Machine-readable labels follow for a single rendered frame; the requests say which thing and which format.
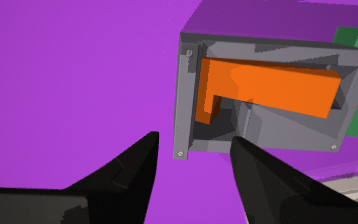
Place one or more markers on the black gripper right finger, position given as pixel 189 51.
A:
pixel 273 192

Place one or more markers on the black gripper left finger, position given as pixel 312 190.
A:
pixel 117 193

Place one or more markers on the orange l-shaped part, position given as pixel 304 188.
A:
pixel 300 89

